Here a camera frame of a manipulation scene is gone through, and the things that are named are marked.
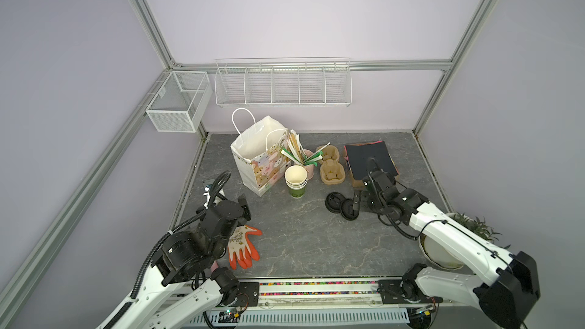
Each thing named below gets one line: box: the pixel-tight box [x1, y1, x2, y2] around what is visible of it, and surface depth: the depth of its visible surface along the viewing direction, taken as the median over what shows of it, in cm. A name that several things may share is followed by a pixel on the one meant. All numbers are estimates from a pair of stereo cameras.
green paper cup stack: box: [284, 164, 309, 199], surface depth 92 cm
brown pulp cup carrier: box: [315, 144, 346, 186], surface depth 104 cm
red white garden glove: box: [227, 224, 263, 271], surface depth 84 cm
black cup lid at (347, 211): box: [339, 198, 360, 221], surface depth 91 cm
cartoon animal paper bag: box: [230, 108, 291, 197], surface depth 88 cm
